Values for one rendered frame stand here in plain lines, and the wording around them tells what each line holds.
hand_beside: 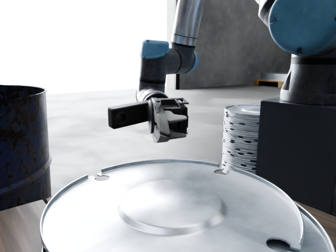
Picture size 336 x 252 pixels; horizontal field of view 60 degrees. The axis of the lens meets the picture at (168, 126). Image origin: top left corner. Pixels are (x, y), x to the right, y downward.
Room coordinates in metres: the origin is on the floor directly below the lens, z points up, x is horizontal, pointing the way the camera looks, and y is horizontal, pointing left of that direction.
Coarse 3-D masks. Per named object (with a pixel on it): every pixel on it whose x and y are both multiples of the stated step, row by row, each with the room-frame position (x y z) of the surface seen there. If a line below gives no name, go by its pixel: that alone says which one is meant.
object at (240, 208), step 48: (96, 192) 0.35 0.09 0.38; (144, 192) 0.34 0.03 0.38; (192, 192) 0.34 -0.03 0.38; (240, 192) 0.35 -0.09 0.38; (48, 240) 0.25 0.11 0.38; (96, 240) 0.25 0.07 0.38; (144, 240) 0.25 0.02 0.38; (192, 240) 0.25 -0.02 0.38; (240, 240) 0.25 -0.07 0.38; (288, 240) 0.25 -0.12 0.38
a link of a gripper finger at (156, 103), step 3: (153, 99) 0.59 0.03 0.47; (156, 99) 0.59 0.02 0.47; (159, 99) 0.59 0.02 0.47; (153, 102) 0.59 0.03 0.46; (156, 102) 0.57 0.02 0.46; (159, 102) 0.57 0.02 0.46; (153, 105) 0.59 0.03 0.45; (156, 105) 0.56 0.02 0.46; (159, 105) 0.57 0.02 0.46; (153, 108) 0.59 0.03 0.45; (156, 108) 0.56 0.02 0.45; (159, 108) 0.56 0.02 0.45; (162, 108) 0.57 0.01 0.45; (153, 111) 0.59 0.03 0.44; (156, 111) 0.55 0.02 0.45; (159, 111) 0.55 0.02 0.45; (162, 111) 0.55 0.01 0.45
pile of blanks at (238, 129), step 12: (228, 120) 1.31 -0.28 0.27; (240, 120) 1.26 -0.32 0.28; (252, 120) 1.23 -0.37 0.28; (228, 132) 1.31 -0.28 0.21; (240, 132) 1.25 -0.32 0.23; (252, 132) 1.23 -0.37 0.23; (228, 144) 1.30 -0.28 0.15; (240, 144) 1.25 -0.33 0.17; (252, 144) 1.23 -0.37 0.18; (228, 156) 1.30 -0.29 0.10; (240, 156) 1.27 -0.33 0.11; (252, 156) 1.25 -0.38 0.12; (228, 168) 1.30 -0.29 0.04; (240, 168) 1.25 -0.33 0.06; (252, 168) 1.23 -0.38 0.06
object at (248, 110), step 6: (228, 108) 1.41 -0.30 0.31; (234, 108) 1.41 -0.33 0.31; (240, 108) 1.41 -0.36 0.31; (246, 108) 1.38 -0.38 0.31; (252, 108) 1.38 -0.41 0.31; (258, 108) 1.38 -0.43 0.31; (240, 114) 1.26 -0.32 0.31; (246, 114) 1.24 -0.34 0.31; (252, 114) 1.23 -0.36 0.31; (258, 114) 1.26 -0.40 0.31
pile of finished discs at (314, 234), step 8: (304, 216) 0.30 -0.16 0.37; (312, 216) 0.29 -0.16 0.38; (304, 224) 0.29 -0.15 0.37; (312, 224) 0.29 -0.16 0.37; (320, 224) 0.28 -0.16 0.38; (304, 232) 0.27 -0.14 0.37; (312, 232) 0.27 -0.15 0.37; (320, 232) 0.27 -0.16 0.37; (272, 240) 0.26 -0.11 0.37; (280, 240) 0.26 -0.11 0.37; (304, 240) 0.26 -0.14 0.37; (312, 240) 0.26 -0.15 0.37; (320, 240) 0.26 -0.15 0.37; (328, 240) 0.25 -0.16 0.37; (272, 248) 0.25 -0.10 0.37; (280, 248) 0.25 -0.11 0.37; (288, 248) 0.25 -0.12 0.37; (304, 248) 0.25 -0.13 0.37; (312, 248) 0.25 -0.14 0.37; (320, 248) 0.25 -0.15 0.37; (328, 248) 0.25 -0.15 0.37
